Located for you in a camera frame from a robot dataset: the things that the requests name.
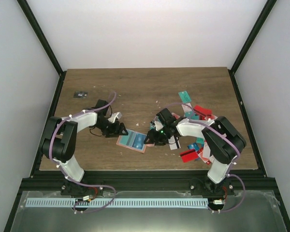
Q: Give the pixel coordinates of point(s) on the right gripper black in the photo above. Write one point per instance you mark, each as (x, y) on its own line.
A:
(154, 138)

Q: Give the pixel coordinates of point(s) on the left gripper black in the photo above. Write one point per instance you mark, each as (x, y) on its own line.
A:
(115, 132)

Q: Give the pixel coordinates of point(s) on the dark blue card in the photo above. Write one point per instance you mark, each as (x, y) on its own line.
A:
(193, 146)
(139, 141)

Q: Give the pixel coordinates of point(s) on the pink leather card holder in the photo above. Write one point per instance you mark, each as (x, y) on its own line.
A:
(132, 135)

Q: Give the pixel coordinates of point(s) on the teal VIP card front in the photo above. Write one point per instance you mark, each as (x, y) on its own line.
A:
(124, 140)

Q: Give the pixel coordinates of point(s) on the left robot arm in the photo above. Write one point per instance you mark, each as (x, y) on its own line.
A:
(58, 140)

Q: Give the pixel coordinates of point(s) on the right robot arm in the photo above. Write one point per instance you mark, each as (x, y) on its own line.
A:
(222, 141)

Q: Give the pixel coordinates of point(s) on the white stripe card right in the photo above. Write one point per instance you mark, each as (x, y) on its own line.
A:
(174, 143)

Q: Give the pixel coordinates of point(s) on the red card black stripe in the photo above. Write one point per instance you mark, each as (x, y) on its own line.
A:
(189, 155)

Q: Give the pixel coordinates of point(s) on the white floral card upper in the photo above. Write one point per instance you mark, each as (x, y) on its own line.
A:
(187, 107)

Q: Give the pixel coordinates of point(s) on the teal card far top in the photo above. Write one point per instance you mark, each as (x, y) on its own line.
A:
(184, 96)

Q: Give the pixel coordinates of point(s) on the red white card bottom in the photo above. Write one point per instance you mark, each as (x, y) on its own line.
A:
(204, 155)

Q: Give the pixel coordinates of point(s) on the red card top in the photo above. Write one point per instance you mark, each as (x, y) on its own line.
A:
(202, 111)

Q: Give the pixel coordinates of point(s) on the small black tag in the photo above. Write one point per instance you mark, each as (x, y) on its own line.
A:
(80, 94)

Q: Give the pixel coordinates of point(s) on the light blue slotted strip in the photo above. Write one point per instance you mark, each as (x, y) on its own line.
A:
(119, 203)

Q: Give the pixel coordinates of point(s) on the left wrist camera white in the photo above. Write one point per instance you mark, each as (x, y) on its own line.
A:
(114, 117)

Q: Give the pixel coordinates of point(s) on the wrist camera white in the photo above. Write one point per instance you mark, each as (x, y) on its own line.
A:
(157, 125)
(114, 117)

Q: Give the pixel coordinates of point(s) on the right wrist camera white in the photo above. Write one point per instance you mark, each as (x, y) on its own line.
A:
(157, 125)

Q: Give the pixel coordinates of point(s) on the black aluminium front rail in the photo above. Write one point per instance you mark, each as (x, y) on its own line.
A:
(195, 181)

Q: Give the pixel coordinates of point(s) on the left frame post black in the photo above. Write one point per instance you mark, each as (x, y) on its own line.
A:
(25, 7)

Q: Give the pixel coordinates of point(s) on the frame post black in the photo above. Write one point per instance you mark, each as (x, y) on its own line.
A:
(25, 7)
(266, 10)

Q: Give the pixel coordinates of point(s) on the right frame post black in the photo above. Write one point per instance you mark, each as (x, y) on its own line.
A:
(266, 10)

